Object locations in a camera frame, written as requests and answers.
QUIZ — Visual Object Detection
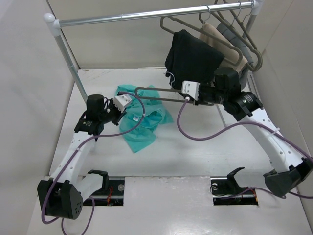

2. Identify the cream ribbed garment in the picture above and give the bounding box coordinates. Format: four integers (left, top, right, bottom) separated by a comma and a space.
199, 23, 248, 72

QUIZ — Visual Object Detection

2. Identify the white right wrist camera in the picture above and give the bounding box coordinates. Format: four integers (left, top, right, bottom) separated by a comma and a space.
181, 81, 200, 101

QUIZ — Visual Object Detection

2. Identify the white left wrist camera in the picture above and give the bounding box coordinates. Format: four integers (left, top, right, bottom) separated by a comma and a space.
113, 94, 132, 112

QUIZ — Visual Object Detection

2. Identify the taupe hanger with black garment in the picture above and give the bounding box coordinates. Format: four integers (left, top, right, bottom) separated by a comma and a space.
160, 16, 244, 66

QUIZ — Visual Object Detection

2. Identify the grey hanging garment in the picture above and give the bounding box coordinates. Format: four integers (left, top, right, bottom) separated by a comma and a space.
217, 23, 254, 90

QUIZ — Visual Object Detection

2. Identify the taupe hanger with grey garment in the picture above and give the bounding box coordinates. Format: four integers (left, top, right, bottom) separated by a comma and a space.
214, 9, 258, 51

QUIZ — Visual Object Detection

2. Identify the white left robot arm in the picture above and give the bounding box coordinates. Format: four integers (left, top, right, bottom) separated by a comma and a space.
37, 94, 132, 220

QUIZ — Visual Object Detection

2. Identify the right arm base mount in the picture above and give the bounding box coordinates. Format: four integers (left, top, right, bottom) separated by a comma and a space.
209, 167, 259, 206

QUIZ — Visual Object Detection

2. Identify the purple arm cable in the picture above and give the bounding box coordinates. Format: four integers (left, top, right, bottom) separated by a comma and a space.
41, 91, 147, 235
177, 96, 313, 199

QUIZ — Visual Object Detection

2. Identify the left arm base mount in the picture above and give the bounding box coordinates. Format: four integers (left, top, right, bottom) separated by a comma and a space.
91, 177, 125, 207

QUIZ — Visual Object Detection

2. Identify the aluminium rail right side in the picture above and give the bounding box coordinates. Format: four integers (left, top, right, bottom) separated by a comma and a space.
246, 73, 272, 167

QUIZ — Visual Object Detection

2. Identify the teal t shirt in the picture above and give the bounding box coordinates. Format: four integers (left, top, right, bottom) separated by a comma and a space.
119, 97, 174, 153

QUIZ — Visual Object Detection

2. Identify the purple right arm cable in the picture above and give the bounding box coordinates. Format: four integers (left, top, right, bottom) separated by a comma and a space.
177, 96, 313, 199

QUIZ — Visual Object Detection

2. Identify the taupe hanger with cream garment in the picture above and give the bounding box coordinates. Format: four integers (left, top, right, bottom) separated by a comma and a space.
198, 13, 263, 72

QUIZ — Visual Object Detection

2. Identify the white metal clothes rack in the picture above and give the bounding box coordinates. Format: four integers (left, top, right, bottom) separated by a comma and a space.
44, 0, 263, 100

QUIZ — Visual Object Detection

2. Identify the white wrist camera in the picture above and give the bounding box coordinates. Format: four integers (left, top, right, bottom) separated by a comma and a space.
113, 94, 132, 112
181, 81, 200, 101

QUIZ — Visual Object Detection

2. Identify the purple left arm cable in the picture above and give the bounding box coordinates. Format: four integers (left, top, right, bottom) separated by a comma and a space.
41, 91, 147, 235

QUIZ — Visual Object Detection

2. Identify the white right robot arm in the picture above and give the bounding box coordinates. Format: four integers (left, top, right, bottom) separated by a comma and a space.
198, 67, 313, 197

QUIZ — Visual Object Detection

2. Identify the black hanging garment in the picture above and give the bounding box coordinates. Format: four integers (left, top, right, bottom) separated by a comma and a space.
165, 29, 224, 90

